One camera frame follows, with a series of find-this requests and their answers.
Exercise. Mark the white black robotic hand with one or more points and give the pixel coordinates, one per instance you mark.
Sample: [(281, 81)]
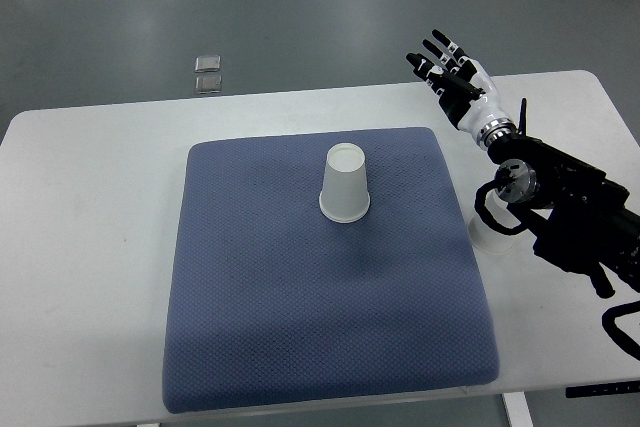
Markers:
[(465, 92)]

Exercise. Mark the white paper cup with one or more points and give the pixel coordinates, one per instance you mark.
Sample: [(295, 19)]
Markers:
[(485, 238), (344, 197)]

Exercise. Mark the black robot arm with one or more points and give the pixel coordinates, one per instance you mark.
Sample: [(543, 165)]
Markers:
[(576, 214)]

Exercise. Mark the upper metal floor plate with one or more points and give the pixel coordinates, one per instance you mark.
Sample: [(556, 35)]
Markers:
[(207, 63)]

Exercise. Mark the metal floor plate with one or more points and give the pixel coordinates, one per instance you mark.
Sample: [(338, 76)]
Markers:
[(208, 84), (207, 63)]

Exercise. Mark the lower metal floor plate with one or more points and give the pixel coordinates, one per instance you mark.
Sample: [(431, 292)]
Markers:
[(208, 84)]

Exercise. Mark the blue textured cushion mat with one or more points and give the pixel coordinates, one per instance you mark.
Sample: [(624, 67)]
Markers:
[(271, 302)]

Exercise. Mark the white table leg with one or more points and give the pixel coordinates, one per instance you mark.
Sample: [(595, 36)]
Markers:
[(517, 410)]

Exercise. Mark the black table control panel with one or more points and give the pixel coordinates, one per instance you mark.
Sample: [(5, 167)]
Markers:
[(604, 389)]

